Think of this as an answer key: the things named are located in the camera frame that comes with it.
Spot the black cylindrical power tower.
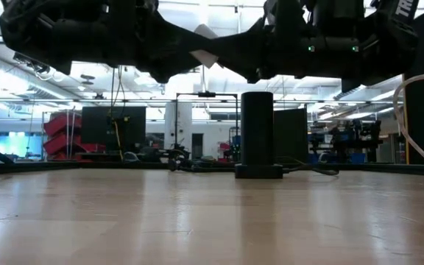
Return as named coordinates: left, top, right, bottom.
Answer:
left=234, top=91, right=284, bottom=180

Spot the black power tower cable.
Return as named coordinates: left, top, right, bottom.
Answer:
left=166, top=146, right=341, bottom=177

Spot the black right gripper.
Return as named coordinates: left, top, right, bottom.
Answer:
left=211, top=0, right=308, bottom=85

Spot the black backdrop panel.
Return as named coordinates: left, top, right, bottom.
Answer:
left=273, top=107, right=309, bottom=165
left=81, top=106, right=147, bottom=154

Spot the white USB charger block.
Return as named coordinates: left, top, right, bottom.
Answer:
left=188, top=23, right=221, bottom=70

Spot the black metal frame stand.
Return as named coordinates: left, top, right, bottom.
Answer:
left=174, top=91, right=240, bottom=155

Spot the blue lit panel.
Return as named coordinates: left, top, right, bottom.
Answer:
left=0, top=131, right=43, bottom=160

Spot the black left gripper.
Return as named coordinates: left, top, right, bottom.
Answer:
left=123, top=0, right=213, bottom=85

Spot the red bin rack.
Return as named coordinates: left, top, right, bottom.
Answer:
left=43, top=111, right=107, bottom=162

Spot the white USB cable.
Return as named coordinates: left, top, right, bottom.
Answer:
left=392, top=71, right=424, bottom=177

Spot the black aluminium table frame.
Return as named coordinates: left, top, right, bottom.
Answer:
left=0, top=141, right=424, bottom=177

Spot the black robot station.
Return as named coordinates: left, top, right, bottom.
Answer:
left=307, top=118, right=384, bottom=164

